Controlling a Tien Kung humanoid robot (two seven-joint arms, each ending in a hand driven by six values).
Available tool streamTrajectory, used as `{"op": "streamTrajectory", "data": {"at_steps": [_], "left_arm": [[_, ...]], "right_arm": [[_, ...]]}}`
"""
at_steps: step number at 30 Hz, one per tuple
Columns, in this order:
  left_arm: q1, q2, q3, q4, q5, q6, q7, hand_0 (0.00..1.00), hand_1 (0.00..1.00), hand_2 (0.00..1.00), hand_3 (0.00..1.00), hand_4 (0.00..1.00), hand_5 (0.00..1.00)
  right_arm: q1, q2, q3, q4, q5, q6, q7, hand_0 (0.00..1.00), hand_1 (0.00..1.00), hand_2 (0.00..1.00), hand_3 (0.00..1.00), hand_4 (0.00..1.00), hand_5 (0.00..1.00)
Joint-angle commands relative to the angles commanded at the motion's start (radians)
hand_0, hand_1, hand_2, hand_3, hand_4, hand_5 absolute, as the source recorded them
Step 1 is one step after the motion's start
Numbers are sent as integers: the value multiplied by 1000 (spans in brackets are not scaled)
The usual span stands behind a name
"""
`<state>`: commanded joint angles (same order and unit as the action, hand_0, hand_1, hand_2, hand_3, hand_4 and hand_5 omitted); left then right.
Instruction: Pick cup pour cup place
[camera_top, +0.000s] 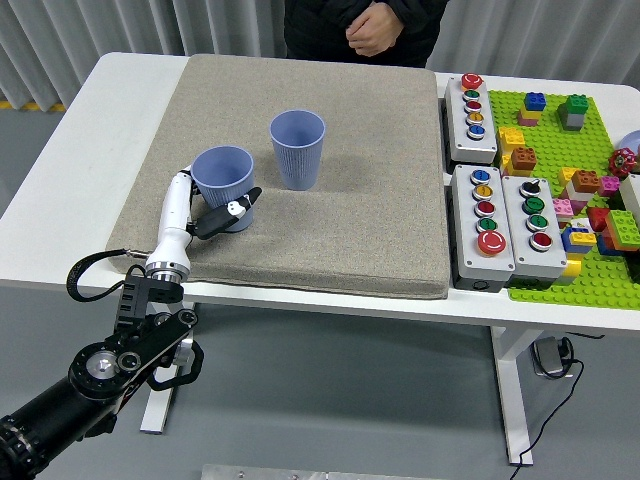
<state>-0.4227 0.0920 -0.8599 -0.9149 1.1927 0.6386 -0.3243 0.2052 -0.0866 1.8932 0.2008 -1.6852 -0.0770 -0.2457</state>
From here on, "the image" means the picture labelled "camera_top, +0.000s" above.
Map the person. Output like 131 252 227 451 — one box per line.
282 0 451 69

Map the white table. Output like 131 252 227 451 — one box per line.
0 52 640 466

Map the yellow toy brick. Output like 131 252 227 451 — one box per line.
498 126 526 157
552 257 584 287

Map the blue yellow pink brick stack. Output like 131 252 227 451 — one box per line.
517 92 548 127

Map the orange toy brick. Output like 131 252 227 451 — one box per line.
571 169 603 196
508 147 539 176

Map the black power cable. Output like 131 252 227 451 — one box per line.
514 337 586 469

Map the green orange brick stack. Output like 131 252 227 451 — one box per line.
603 209 640 252

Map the grey five-button control box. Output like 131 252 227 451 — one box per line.
443 73 500 165
450 163 517 292

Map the blue ribbed plastic cup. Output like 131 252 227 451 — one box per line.
190 144 255 233
269 109 328 192

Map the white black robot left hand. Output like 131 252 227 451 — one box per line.
145 168 264 274

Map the green studded baseplate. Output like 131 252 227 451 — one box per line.
487 89 640 312

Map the red toy brick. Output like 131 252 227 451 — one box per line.
587 207 612 234

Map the grey power adapter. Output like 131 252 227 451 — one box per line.
530 337 571 377

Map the white box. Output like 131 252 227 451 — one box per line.
618 174 640 217

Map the grey pleated curtain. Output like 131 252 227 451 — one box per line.
0 0 640 114

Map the grey four-button control box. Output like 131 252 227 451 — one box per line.
500 174 569 290

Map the grey-brown cushion mat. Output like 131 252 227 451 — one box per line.
105 53 454 301

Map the green grey brick stack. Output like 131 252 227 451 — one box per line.
558 94 591 132

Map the person's hand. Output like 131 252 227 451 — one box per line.
346 7 396 57

